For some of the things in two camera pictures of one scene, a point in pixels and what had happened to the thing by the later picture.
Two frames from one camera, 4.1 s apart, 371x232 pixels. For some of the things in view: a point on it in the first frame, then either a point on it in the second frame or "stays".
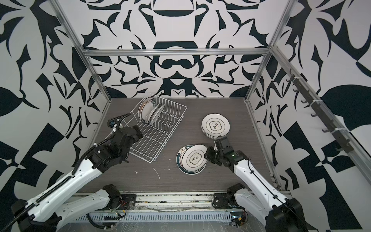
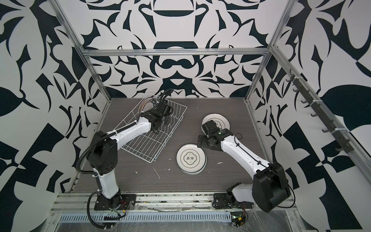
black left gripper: [137, 131] → [152, 113]
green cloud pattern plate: [191, 159] stays
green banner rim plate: [146, 107] stays
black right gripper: [207, 154] → [202, 143]
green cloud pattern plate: [215, 124] stays
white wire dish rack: [157, 117] stays
